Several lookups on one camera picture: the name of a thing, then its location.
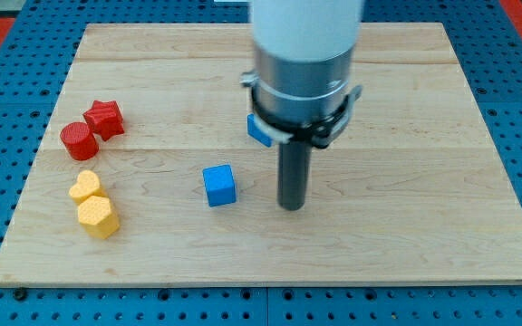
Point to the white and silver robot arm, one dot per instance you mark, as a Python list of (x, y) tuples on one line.
[(303, 52)]

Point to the blue triangle block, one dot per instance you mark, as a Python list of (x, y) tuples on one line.
[(254, 132)]

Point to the yellow hexagon block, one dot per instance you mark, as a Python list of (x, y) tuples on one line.
[(98, 217)]

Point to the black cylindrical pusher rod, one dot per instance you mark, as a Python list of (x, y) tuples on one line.
[(293, 170)]

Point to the blue cube block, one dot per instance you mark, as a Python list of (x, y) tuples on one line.
[(220, 185)]

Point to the light wooden board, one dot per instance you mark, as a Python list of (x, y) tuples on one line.
[(412, 193)]

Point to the red star block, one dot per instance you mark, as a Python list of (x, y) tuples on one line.
[(104, 118)]

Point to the yellow heart block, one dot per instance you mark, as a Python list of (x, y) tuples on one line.
[(87, 184)]

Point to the red cylinder block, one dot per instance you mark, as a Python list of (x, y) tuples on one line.
[(79, 141)]

